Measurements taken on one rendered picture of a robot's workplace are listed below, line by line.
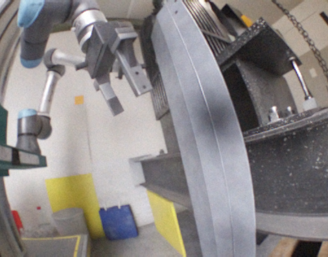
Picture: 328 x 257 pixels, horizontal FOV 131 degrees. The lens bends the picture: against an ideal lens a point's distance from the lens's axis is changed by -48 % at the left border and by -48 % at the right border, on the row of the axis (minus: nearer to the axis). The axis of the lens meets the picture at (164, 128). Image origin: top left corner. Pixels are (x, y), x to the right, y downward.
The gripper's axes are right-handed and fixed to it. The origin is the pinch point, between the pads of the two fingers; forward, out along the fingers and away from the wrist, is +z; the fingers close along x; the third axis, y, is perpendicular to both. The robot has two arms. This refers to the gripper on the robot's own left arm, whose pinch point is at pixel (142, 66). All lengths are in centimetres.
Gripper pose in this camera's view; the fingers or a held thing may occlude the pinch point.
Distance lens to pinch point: 98.9
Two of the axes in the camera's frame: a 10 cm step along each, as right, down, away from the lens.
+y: -2.2, -9.6, 1.7
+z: 9.0, -1.3, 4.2
